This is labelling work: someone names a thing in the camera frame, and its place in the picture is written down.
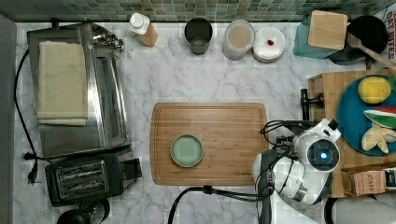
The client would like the black drawer handle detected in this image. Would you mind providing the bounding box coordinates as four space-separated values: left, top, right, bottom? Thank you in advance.
300 89 324 120

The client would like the wooden drawer unit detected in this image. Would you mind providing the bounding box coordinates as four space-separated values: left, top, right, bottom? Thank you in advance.
308 69 395 198

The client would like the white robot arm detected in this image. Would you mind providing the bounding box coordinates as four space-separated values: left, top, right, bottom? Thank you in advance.
252 119 341 224

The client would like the wooden cutting board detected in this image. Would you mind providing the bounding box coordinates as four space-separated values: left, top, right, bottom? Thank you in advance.
149 103 268 186

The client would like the green small plate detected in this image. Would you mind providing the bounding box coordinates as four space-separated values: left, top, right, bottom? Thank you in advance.
170 134 204 168

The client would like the dark grey cup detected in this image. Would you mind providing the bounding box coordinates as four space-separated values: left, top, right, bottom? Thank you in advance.
184 18 213 55

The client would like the clear plastic lidded container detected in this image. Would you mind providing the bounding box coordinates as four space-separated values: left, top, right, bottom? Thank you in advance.
222 20 255 61

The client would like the stainless steel toaster oven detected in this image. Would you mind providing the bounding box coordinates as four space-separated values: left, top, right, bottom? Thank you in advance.
27 22 130 159

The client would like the stack of white plates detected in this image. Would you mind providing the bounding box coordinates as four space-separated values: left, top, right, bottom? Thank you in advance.
251 27 286 63

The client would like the white capped bottle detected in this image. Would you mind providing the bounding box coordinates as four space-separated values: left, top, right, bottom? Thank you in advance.
128 12 159 48

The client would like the beige folded cloth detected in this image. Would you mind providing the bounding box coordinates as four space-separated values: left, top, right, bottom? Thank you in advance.
35 41 88 126

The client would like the black round grinder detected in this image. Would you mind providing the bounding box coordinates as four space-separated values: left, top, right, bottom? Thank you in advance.
56 199 110 224

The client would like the teal box with wooden lid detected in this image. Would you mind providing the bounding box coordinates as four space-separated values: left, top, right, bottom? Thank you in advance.
293 10 347 59

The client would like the black slot toaster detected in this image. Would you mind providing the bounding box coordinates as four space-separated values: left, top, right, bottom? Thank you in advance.
45 147 142 207

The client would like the blue plate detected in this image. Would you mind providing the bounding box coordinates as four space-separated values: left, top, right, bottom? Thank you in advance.
337 77 395 157

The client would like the wooden spoon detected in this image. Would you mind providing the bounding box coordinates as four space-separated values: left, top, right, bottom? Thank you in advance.
347 33 396 70

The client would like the yellow lemon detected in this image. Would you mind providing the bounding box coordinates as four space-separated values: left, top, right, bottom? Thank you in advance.
358 76 391 105

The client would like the pale garlic toy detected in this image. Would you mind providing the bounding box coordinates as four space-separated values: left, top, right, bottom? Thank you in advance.
361 123 396 154

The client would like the paper towel roll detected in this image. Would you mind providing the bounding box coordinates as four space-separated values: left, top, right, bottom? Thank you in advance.
324 193 396 224

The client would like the brown tea box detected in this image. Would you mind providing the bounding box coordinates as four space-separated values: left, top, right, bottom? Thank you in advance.
342 167 396 197

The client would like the watermelon slice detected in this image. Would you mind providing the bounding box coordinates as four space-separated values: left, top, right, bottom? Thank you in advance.
363 105 396 129

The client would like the black frying pan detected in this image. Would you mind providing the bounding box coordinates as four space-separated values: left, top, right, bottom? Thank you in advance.
329 15 389 65

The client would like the oat bites box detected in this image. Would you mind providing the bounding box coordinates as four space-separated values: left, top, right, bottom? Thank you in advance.
375 4 396 61

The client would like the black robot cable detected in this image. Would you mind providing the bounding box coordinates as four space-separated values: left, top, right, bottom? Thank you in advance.
167 119 316 224

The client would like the black power cord with plug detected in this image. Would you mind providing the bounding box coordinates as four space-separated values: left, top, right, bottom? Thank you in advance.
13 49 52 186

